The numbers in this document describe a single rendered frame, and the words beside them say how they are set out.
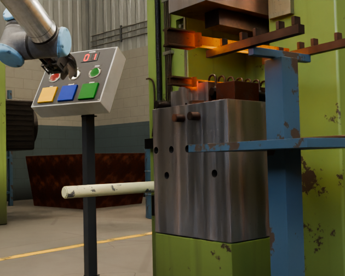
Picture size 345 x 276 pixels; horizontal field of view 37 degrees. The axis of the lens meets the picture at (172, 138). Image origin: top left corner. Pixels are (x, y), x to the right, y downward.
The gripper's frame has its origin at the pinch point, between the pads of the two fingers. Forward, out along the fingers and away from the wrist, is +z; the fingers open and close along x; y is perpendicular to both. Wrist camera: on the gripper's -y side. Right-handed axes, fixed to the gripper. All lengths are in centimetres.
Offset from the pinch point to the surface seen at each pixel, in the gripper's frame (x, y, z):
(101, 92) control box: 6.2, 1.9, 10.9
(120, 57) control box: 7.1, -18.7, 14.7
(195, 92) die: 47.6, 7.1, 9.0
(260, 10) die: 65, -32, 13
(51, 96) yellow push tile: -17.1, 1.9, 10.2
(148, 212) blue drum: -190, -122, 410
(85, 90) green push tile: -0.9, 0.7, 10.2
